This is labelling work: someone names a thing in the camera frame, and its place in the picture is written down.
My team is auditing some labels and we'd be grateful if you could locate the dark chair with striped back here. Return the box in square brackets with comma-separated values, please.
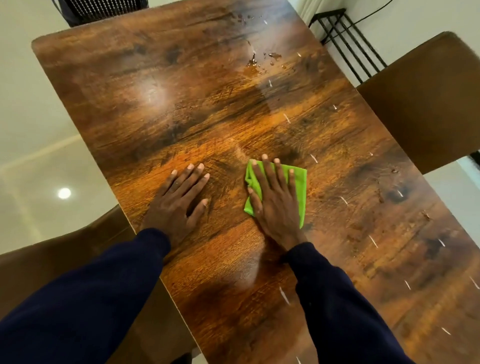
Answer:
[52, 0, 150, 28]

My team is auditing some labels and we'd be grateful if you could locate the person's right forearm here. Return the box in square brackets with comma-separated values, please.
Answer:
[286, 242, 415, 364]

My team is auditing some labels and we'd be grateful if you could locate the person's left forearm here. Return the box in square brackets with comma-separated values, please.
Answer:
[0, 228, 172, 364]

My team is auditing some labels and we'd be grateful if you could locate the water spill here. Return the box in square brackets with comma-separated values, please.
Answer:
[245, 50, 283, 72]

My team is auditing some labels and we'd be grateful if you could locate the black metal rack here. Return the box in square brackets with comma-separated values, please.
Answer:
[308, 8, 388, 84]

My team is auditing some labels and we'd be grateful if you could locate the person's right hand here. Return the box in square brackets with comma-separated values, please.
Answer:
[247, 154, 309, 251]

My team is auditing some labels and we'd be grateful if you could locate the person's left hand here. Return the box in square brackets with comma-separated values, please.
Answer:
[140, 163, 211, 248]

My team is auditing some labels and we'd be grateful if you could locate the brown upholstered chair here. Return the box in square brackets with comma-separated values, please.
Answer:
[356, 31, 480, 175]
[0, 204, 199, 364]

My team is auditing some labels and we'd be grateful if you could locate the green cleaning cloth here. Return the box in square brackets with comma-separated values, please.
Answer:
[244, 159, 308, 229]

